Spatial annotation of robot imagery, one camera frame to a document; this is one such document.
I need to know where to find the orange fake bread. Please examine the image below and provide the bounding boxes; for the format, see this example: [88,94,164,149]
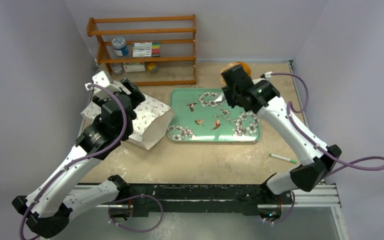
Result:
[220,61,251,77]

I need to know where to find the white patterned paper bag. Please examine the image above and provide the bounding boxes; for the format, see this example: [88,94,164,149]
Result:
[78,81,174,150]

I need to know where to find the metal tongs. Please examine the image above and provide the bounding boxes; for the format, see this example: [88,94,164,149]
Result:
[214,93,226,104]

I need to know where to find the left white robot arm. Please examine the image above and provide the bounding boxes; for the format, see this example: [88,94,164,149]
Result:
[12,78,146,239]

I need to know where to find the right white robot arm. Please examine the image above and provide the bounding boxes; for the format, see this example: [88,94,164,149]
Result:
[221,64,342,204]

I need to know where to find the white small box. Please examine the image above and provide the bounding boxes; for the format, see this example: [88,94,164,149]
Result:
[122,62,146,73]

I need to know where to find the yellow grey sharpener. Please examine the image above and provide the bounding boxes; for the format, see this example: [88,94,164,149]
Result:
[146,62,159,74]

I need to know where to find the small clear jar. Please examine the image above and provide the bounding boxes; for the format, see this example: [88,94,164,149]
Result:
[109,63,124,75]

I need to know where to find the pack of coloured markers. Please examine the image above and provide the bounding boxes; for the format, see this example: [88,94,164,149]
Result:
[132,41,161,58]

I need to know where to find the green floral tray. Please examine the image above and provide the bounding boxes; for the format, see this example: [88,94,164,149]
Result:
[167,88,262,143]

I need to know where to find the blue lidded jar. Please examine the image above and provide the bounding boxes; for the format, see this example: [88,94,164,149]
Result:
[111,37,129,57]

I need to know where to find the wooden shelf rack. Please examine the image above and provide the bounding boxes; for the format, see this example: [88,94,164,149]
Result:
[86,14,197,86]

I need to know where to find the green white pen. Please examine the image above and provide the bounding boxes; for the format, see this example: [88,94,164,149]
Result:
[268,153,297,164]

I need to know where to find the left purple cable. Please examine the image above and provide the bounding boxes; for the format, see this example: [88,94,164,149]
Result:
[19,83,128,240]

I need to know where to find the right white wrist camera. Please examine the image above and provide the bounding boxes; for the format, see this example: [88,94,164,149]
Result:
[260,71,273,79]

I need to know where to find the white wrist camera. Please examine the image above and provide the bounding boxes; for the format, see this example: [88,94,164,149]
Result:
[84,70,121,100]
[260,71,273,79]

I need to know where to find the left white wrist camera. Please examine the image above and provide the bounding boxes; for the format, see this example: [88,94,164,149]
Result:
[84,70,121,100]

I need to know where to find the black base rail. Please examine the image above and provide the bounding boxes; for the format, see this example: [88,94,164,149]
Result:
[110,183,293,218]

